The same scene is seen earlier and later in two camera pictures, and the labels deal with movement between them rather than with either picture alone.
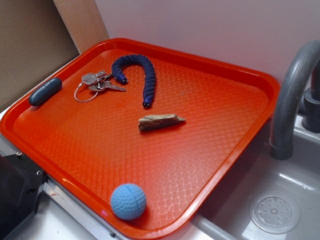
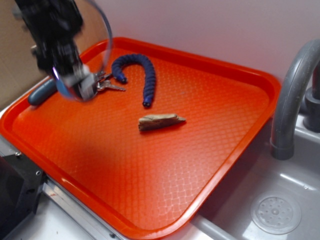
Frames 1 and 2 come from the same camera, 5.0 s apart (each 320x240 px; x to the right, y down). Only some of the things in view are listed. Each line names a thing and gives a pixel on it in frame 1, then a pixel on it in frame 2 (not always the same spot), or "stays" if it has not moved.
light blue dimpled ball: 128,201 -> 62,88
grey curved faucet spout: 281,143 stays
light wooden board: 83,22 stays
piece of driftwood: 154,122 stays
